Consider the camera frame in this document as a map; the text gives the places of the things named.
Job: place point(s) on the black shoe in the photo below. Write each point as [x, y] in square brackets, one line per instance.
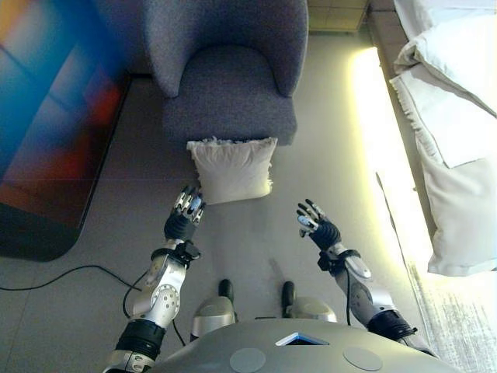
[213, 314]

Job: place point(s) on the beige upholstered bed frame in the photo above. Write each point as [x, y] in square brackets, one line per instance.
[388, 50]

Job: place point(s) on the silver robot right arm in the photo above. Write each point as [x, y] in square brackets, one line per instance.
[359, 301]

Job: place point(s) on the white folded duvet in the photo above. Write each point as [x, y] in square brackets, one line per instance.
[450, 58]

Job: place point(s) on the light wooden nightstand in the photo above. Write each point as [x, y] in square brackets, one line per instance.
[334, 15]

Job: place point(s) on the silver robot right leg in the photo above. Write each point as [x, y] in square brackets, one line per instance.
[310, 309]

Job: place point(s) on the grey upholstered armchair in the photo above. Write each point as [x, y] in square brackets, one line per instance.
[229, 85]

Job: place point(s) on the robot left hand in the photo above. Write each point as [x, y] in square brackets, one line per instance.
[178, 227]

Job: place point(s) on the grey robot torso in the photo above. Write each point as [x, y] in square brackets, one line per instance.
[310, 357]

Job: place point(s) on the white fringed bedspread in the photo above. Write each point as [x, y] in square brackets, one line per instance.
[462, 210]

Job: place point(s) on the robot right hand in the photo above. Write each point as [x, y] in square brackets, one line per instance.
[326, 233]

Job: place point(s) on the white fringed cushion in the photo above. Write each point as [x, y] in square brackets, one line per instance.
[233, 171]

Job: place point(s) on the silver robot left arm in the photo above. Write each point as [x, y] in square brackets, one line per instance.
[167, 297]

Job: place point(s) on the colourful abstract rug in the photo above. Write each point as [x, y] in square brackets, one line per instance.
[46, 116]

